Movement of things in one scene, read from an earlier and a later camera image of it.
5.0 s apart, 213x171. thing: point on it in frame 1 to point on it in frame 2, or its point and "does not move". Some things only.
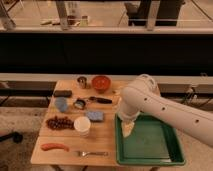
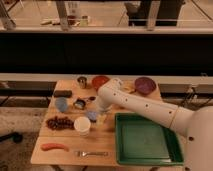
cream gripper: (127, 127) to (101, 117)
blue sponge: (96, 115) does not move
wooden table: (78, 126) does not move
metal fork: (83, 153) does not move
